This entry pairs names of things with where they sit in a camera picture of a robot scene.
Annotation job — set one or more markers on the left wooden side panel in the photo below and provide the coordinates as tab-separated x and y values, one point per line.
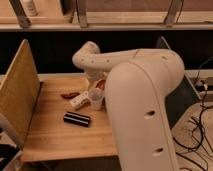
19	90

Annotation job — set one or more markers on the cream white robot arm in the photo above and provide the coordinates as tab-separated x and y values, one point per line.
137	85

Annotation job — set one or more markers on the white bottle on shelf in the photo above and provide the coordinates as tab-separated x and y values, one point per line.
30	8

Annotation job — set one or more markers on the right dark side panel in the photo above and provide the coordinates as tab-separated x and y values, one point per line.
178	101

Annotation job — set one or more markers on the wooden shelf frame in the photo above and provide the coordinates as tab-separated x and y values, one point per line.
107	15

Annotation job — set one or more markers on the brown ceramic bowl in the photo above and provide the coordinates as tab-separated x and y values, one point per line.
101	84

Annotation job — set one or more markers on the dark red pepper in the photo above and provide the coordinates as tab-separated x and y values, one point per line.
70	95

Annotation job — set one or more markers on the black rectangular box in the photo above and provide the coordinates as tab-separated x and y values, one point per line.
77	119

